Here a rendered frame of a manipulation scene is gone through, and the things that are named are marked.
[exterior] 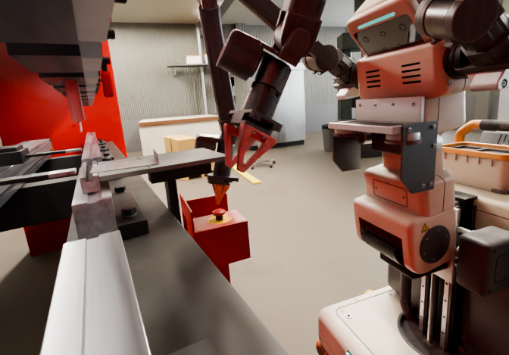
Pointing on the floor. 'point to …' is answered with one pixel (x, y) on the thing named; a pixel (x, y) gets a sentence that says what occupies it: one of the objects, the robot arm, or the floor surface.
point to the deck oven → (295, 108)
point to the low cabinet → (151, 132)
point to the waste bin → (327, 138)
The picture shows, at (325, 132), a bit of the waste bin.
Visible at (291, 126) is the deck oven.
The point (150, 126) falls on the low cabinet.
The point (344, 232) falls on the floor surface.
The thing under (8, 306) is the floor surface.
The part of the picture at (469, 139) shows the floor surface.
